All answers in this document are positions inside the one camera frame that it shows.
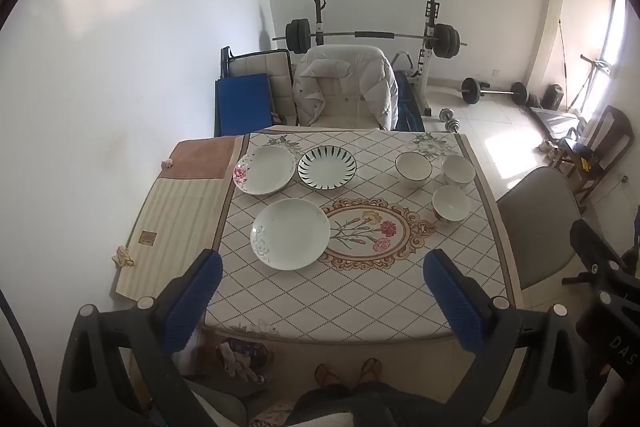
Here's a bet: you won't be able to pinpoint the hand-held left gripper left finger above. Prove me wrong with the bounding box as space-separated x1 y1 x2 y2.
57 249 224 427

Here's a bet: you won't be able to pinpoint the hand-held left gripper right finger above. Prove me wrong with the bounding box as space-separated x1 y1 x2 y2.
422 248 589 427

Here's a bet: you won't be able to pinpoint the white bowl with colourful dots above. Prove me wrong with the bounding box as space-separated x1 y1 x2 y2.
431 185 472 224

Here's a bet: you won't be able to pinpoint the white bowl with black rim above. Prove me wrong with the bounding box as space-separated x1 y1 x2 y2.
395 152 433 188

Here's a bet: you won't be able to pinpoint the white plate with black stripes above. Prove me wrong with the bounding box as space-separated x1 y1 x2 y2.
298 146 358 188

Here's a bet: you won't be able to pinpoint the grey chair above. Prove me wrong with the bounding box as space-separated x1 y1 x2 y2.
496 166 587 293

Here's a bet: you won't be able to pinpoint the floral diamond pattern tablecloth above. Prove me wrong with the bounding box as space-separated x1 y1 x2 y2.
202 131 519 344

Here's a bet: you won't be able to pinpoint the colourful patterned cloth bundle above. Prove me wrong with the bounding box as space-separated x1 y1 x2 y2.
215 338 275 385

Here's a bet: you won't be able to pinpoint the beige and brown striped cloth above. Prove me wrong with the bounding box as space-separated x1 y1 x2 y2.
116 134 249 304

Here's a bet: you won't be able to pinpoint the crumpled yellowish object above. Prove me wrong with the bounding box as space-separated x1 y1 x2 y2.
111 245 136 269

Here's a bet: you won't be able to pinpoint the person's right foot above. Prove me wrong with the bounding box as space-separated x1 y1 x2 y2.
360 358 383 385

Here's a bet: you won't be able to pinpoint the person's foot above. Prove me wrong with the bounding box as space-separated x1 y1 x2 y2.
360 358 383 385
315 363 342 389

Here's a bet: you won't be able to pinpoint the dark wooden chair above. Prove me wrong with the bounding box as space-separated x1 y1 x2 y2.
549 105 634 208

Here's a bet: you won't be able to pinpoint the plain white bowl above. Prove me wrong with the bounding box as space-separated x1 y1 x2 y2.
441 155 477 188

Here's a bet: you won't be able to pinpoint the treadmill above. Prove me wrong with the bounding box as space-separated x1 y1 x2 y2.
529 54 615 144

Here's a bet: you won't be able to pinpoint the person's dark trousers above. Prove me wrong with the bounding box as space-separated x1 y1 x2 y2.
289 381 453 427

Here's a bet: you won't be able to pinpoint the white plate with pink flowers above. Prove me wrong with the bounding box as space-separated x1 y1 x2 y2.
233 146 297 196

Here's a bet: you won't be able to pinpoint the person's left foot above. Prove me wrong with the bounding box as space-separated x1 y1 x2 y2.
315 363 342 389

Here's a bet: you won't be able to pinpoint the chrome dumbbell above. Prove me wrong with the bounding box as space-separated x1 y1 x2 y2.
439 108 462 134

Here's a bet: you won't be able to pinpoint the short black barbell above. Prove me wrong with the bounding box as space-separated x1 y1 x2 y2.
460 77 530 106

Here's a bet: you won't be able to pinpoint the blue bench pad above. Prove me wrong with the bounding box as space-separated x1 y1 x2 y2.
394 72 427 132

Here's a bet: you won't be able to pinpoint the blue folded mat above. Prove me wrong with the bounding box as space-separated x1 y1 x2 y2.
214 73 274 138

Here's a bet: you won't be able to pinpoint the window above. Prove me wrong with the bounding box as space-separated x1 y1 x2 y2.
597 0 629 74

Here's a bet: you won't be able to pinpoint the white down jacket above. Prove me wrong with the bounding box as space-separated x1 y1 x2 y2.
292 45 400 128

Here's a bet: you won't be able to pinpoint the cream folding chair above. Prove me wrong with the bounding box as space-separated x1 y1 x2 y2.
221 48 297 118

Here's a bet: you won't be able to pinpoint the black barbell with long bar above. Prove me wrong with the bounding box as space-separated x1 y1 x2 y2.
272 19 469 58

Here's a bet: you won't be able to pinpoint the black cable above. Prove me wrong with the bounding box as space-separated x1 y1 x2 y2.
0 289 57 427

